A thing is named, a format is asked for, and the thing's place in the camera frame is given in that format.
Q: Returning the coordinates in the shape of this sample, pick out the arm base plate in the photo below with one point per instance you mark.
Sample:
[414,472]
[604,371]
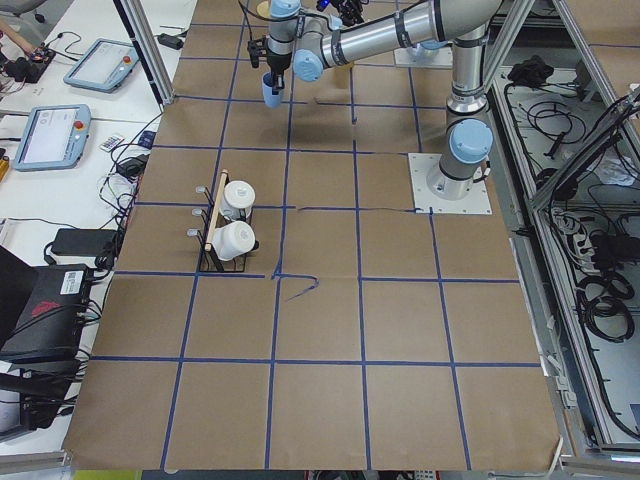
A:
[441,58]
[433,192]

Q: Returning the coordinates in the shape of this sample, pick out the teach pendant far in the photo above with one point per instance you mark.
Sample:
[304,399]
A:
[103,67]

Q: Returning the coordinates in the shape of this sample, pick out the white mug near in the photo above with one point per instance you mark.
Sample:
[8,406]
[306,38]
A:
[233,240]

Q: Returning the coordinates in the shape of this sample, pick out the white mug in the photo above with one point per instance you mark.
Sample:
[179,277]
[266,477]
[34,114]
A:
[233,240]
[238,200]

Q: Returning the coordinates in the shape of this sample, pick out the aluminium frame post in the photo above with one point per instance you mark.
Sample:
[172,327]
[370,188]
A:
[133,17]

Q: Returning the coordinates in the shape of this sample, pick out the teach pendant near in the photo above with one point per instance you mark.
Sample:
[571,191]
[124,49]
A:
[54,138]

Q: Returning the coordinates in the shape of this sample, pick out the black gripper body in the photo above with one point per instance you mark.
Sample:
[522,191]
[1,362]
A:
[276,62]
[351,6]

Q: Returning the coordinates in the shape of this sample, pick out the black wire mug rack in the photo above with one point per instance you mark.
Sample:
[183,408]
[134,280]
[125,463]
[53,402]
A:
[208,261]

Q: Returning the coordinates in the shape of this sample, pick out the black power adapter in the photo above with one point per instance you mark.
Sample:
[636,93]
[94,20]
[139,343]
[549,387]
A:
[80,243]

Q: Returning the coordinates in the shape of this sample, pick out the white mug far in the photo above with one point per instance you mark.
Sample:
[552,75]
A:
[238,200]

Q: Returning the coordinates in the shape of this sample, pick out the bamboo wooden cup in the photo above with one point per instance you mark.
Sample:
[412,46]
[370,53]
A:
[343,70]

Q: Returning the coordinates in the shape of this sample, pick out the round wooden coaster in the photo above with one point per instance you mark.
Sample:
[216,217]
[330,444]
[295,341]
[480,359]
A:
[263,9]

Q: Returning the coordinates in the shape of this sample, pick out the light blue cup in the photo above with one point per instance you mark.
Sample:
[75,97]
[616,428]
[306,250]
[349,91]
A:
[272,97]

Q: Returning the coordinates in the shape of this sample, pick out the black computer box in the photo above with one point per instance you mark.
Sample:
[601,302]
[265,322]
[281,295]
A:
[41,310]

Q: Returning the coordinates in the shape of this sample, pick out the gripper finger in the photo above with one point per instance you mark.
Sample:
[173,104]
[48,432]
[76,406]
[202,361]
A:
[256,54]
[277,83]

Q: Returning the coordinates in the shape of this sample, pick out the teach pendant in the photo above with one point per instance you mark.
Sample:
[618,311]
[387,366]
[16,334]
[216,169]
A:
[103,67]
[54,138]

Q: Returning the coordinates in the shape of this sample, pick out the colourful remote control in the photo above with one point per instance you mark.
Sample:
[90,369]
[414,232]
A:
[113,141]

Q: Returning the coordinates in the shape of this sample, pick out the wooden rack rod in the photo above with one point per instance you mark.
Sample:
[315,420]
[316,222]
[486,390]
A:
[215,210]

